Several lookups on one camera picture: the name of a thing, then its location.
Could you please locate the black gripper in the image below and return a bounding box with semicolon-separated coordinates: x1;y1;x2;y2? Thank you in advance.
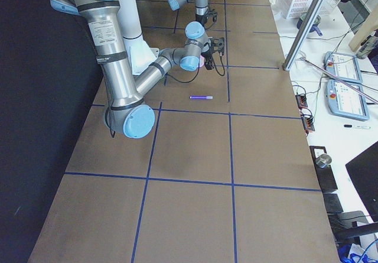
203;40;213;70
195;8;208;26

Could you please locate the purple marker pen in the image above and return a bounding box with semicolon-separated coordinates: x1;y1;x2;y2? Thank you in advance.
190;95;213;100

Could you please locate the pink mesh pen holder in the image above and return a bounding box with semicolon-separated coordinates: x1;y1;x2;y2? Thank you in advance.
199;56;205;67

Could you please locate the orange black electronics module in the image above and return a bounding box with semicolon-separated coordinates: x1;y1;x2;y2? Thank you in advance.
295;94;308;109

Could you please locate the upper grey teach pendant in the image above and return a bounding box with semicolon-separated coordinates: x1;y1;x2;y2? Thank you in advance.
324;51;363;84

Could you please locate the grey teach pendant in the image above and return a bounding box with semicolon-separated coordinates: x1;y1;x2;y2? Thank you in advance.
324;51;363;84
326;80;370;121

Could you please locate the lower grey teach pendant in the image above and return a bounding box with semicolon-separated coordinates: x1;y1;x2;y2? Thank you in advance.
326;80;370;121

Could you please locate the black marker on desk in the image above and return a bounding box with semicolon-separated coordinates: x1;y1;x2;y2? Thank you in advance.
343;124;371;129

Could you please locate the black box under cup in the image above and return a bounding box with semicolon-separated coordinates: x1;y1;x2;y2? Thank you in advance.
309;145;338;193

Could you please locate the beige chair leg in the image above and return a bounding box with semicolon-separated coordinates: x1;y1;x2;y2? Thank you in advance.
348;6;378;52

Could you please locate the black computer monitor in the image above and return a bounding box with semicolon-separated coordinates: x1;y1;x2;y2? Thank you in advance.
346;147;377;222

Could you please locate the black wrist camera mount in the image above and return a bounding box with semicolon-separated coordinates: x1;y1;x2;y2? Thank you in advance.
210;37;225;57
206;9;217;23

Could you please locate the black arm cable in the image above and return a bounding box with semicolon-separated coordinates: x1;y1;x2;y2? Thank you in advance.
164;50;226;83

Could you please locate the aluminium frame post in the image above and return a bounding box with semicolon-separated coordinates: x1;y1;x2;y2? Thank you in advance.
282;0;325;71

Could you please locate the blue handled saucepan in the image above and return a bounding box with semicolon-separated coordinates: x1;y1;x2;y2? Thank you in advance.
296;12;324;36

